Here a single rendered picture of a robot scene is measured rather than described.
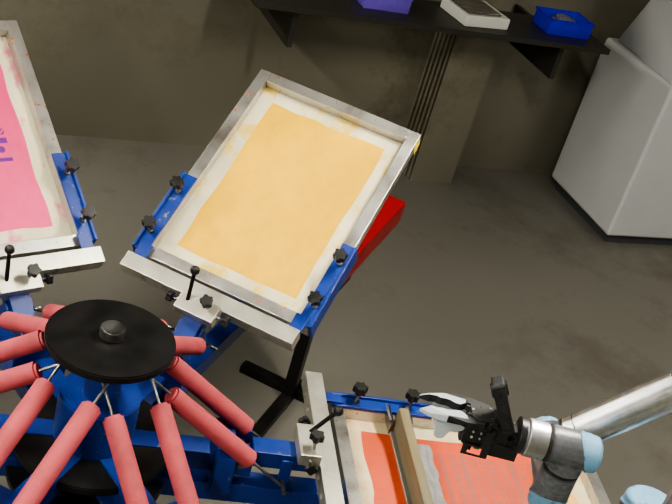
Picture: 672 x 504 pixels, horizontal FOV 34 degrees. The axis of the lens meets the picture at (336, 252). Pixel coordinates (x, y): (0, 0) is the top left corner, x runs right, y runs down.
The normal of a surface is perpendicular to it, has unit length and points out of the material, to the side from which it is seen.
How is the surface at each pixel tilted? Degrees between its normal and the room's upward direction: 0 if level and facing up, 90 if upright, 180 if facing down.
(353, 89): 90
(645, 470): 0
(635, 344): 0
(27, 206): 32
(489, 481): 0
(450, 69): 90
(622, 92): 90
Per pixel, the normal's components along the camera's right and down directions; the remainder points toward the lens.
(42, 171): 0.52, -0.43
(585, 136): -0.91, -0.04
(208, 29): 0.32, 0.55
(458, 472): 0.25, -0.83
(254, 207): 0.02, -0.50
